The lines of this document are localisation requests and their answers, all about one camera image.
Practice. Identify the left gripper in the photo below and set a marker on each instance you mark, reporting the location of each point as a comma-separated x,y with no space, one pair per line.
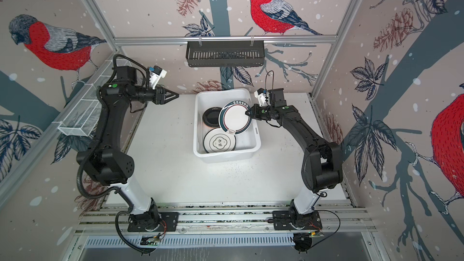
161,98

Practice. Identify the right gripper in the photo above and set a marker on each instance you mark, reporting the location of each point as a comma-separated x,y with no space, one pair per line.
257,114

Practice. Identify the white plate green red rim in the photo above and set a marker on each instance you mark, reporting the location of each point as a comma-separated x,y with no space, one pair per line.
233,119

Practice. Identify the white plate black line pattern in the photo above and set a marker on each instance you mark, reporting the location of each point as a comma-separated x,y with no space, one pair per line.
216,141

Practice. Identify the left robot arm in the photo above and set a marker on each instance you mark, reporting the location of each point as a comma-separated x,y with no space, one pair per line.
104,167

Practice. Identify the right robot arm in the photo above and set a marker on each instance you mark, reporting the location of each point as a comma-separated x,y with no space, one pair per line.
321,166

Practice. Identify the white plastic bin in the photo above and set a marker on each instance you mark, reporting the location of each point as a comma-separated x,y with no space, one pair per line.
247,143

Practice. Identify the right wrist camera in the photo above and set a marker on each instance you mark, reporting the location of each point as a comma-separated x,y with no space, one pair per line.
262,97

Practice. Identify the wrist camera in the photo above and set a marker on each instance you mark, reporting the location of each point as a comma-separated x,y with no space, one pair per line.
155,74
262,97

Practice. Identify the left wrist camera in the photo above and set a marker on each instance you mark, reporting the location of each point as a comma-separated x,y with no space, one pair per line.
155,74

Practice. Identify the black wall basket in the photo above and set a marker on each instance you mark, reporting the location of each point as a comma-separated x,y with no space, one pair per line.
225,54

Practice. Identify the white wire mesh basket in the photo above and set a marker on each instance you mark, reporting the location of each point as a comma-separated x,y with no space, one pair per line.
84,115

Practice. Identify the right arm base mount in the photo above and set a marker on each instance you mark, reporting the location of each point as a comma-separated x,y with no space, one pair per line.
291,220

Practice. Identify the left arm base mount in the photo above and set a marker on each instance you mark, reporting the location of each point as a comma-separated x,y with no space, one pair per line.
161,222

